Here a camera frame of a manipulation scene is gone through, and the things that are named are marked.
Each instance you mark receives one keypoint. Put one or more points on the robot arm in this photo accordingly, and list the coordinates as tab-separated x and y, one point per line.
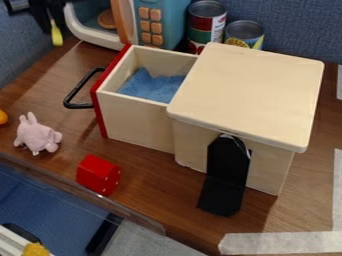
41	10

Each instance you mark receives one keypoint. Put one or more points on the red and white can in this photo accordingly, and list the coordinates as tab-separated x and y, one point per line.
207	23

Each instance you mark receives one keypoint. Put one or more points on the wooden drawer with red front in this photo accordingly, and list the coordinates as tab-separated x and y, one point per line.
133	121

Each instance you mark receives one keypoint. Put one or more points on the blue cloth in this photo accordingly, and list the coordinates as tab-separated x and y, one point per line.
151	88

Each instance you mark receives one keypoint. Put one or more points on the yellow toy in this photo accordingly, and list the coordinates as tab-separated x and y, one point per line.
2	117

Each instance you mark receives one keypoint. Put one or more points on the blue and yellow can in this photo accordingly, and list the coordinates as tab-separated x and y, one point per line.
244	33

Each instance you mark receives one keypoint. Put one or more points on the pink plush animal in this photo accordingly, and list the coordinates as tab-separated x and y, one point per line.
38	136

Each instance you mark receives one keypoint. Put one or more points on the red block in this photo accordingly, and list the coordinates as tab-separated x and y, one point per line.
97	173

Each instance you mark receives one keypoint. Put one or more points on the toy microwave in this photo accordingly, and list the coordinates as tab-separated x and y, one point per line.
164	20

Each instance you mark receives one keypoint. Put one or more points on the white tape strip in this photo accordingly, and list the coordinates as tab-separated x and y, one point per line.
285	242

